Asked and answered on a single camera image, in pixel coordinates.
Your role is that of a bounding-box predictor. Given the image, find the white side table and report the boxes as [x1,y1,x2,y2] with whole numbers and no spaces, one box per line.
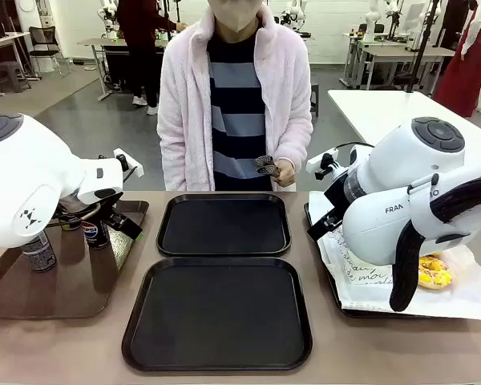
[327,88,481,162]

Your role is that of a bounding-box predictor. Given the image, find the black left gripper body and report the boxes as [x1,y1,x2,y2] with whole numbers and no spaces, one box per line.
[99,195,134,229]

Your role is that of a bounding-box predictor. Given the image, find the white background desk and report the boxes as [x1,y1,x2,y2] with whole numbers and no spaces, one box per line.
[0,31,32,97]

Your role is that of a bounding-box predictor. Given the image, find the mannequin in red dress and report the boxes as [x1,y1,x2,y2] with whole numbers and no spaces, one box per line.
[432,0,481,119]

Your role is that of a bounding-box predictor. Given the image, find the person in pink fleece jacket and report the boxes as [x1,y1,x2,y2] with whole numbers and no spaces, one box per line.
[156,0,314,193]

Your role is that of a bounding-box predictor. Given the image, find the right tray with white paper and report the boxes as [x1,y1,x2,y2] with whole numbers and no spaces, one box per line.
[308,190,481,321]

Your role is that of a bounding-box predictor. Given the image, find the yellow glazed donut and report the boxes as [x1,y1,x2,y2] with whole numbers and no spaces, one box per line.
[418,253,453,290]

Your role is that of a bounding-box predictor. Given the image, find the person left hand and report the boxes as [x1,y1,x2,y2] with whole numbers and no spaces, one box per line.
[271,157,297,188]

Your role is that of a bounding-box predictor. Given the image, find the metal serving tongs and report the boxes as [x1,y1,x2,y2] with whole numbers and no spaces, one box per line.
[254,155,282,178]

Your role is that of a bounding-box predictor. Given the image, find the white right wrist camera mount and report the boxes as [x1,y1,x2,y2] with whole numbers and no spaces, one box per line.
[306,148,340,180]

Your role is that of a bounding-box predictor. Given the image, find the black office chair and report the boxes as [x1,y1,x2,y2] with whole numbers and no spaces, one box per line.
[26,25,71,78]

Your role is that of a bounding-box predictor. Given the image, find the background person in dark clothes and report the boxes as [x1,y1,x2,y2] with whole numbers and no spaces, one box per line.
[115,0,180,116]

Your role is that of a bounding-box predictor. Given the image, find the small black plastic tray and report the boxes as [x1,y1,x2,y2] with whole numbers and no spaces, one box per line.
[156,192,293,258]

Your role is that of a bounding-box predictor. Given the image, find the person left forearm pink sleeve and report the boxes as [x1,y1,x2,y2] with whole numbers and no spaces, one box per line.
[274,115,314,170]

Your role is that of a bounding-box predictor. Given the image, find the large black plastic tray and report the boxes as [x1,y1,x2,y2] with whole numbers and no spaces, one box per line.
[121,257,313,372]

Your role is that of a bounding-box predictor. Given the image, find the grey background work table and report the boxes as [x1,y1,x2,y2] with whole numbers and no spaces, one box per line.
[76,36,170,102]

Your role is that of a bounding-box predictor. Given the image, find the black stand pole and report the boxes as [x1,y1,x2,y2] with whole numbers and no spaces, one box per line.
[406,0,444,95]

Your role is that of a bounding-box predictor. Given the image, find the dark plastic stool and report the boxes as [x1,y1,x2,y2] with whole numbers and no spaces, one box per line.
[0,61,33,95]

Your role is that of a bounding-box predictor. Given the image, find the black tray under paper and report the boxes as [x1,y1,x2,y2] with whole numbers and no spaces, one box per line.
[303,202,466,320]

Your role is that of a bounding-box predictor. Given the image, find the black right arm cable sleeve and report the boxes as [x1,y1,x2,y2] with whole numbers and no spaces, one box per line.
[389,170,481,313]

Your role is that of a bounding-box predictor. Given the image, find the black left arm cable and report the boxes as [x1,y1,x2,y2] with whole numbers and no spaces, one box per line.
[50,202,102,228]

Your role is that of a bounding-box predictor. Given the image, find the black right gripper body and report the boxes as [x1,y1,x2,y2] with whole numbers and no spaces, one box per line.
[324,174,348,220]

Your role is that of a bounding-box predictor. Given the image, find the brown plastic tray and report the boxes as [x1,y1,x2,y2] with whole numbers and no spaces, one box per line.
[0,199,150,320]

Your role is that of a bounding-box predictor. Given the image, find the beige face mask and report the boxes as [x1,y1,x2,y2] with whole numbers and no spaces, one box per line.
[209,0,264,34]

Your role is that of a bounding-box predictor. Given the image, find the person right forearm pink sleeve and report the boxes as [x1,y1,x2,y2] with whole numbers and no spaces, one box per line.
[156,115,192,192]

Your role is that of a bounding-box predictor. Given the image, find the grey background table with equipment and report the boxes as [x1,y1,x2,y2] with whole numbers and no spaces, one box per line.
[342,30,457,91]

